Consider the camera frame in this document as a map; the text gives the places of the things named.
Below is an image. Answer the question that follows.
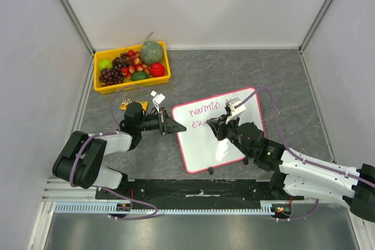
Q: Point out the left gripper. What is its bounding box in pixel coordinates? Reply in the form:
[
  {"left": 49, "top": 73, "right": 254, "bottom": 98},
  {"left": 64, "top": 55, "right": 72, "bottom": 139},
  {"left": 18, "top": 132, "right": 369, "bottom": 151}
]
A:
[{"left": 137, "top": 108, "right": 186, "bottom": 135}]

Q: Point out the pink framed whiteboard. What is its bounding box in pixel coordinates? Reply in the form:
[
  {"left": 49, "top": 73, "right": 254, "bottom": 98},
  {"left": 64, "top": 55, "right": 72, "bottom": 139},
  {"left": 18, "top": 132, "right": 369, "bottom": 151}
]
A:
[{"left": 172, "top": 87, "right": 255, "bottom": 174}]

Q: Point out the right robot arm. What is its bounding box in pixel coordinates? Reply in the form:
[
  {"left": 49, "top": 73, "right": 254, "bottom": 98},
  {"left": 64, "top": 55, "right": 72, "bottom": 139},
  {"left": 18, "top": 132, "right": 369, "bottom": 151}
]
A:
[{"left": 206, "top": 115, "right": 374, "bottom": 222}]

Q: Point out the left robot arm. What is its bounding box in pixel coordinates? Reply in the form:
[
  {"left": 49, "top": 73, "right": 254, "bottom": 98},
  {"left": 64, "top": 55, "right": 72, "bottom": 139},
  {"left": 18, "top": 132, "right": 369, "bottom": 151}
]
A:
[{"left": 52, "top": 102, "right": 186, "bottom": 199}]

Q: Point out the yellow snack packet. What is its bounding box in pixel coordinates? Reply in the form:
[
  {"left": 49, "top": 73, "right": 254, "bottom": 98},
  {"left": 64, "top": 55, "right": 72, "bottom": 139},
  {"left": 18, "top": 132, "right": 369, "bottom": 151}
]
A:
[{"left": 120, "top": 98, "right": 148, "bottom": 111}]

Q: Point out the red apple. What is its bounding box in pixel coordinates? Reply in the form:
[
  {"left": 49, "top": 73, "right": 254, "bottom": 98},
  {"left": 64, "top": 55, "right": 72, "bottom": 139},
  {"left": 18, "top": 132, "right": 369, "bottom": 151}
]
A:
[{"left": 149, "top": 63, "right": 165, "bottom": 77}]

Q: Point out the green lime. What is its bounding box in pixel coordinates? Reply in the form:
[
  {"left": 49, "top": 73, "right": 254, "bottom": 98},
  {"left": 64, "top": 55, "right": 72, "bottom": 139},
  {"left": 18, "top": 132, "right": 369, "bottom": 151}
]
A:
[{"left": 131, "top": 71, "right": 149, "bottom": 81}]

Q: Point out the green netted melon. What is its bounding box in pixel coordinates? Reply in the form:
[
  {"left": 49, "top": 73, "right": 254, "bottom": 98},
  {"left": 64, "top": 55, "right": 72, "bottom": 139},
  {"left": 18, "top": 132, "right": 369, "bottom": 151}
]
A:
[{"left": 140, "top": 41, "right": 163, "bottom": 65}]

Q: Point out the yellow plastic bin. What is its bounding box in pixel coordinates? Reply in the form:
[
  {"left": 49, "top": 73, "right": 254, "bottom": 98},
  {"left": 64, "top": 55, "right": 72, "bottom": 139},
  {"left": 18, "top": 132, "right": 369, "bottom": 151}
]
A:
[{"left": 93, "top": 41, "right": 171, "bottom": 94}]

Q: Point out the dark purple grape bunch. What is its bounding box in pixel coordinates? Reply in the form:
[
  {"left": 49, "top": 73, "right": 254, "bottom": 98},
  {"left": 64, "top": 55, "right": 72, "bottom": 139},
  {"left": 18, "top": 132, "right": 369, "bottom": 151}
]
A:
[{"left": 98, "top": 69, "right": 124, "bottom": 86}]

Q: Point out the green apple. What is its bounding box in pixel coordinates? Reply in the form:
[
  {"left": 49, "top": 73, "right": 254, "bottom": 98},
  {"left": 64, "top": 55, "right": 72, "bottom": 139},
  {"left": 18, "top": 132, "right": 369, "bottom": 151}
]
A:
[{"left": 98, "top": 59, "right": 113, "bottom": 71}]

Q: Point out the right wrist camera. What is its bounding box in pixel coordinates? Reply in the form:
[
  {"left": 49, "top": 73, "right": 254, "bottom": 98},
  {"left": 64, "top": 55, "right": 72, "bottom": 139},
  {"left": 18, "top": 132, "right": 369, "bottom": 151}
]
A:
[{"left": 225, "top": 98, "right": 246, "bottom": 124}]

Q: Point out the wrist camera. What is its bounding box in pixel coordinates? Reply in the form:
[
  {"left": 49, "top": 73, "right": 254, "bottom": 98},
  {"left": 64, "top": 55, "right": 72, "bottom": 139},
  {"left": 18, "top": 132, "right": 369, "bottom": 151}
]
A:
[
  {"left": 225, "top": 98, "right": 246, "bottom": 124},
  {"left": 150, "top": 91, "right": 165, "bottom": 112}
]

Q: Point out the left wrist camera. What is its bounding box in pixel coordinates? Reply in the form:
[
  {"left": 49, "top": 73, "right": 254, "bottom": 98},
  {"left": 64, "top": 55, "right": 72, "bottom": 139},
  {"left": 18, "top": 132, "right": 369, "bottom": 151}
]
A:
[{"left": 150, "top": 91, "right": 165, "bottom": 112}]

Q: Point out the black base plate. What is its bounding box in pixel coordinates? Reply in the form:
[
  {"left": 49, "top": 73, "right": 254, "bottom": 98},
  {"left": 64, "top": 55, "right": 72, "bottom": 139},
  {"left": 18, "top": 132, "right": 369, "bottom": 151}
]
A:
[{"left": 112, "top": 179, "right": 291, "bottom": 201}]

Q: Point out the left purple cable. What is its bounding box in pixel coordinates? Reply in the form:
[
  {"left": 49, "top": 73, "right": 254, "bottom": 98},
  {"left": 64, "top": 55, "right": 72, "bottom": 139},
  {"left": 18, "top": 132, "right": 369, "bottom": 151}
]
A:
[{"left": 69, "top": 85, "right": 160, "bottom": 221}]

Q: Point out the light blue cable duct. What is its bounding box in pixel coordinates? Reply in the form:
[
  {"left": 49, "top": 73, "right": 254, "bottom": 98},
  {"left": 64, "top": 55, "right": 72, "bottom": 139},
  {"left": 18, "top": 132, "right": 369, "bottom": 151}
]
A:
[{"left": 54, "top": 201, "right": 280, "bottom": 215}]

